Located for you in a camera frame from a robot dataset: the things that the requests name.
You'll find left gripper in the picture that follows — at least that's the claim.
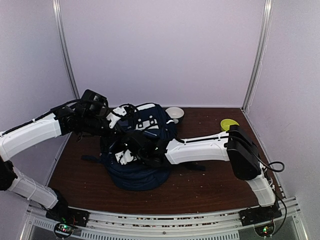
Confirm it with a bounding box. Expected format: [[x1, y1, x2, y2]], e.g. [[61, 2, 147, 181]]
[[81, 113, 126, 146]]

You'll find navy blue student backpack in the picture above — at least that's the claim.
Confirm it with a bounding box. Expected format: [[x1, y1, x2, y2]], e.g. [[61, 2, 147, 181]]
[[81, 102, 206, 192]]

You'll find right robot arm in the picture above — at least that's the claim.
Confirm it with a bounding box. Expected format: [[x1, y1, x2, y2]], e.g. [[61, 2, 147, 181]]
[[116, 125, 285, 221]]

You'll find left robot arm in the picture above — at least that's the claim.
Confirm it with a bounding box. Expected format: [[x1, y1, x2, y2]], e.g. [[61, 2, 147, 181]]
[[0, 89, 128, 222]]

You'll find black and white bowl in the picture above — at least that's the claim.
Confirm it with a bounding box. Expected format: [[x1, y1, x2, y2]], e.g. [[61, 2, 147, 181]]
[[165, 106, 185, 124]]

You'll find lime green bowl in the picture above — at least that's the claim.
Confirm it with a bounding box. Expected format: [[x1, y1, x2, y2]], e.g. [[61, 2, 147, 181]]
[[220, 118, 239, 132]]

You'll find front aluminium rail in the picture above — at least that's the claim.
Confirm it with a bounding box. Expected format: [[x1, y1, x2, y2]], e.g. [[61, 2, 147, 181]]
[[19, 197, 308, 240]]

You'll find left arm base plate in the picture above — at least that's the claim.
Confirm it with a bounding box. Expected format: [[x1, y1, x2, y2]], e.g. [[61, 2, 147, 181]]
[[45, 208, 90, 227]]

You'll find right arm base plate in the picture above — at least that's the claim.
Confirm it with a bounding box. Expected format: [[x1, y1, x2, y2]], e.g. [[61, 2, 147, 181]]
[[238, 206, 282, 226]]

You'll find right aluminium frame post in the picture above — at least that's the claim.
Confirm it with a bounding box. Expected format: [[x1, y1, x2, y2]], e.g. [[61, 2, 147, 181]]
[[242, 0, 274, 114]]

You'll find aluminium frame post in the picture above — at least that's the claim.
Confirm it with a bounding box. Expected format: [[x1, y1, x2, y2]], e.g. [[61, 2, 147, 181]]
[[242, 0, 274, 114], [52, 0, 81, 100]]

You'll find left aluminium frame post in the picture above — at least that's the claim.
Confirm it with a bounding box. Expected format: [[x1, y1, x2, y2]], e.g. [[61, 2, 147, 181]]
[[52, 0, 81, 100]]

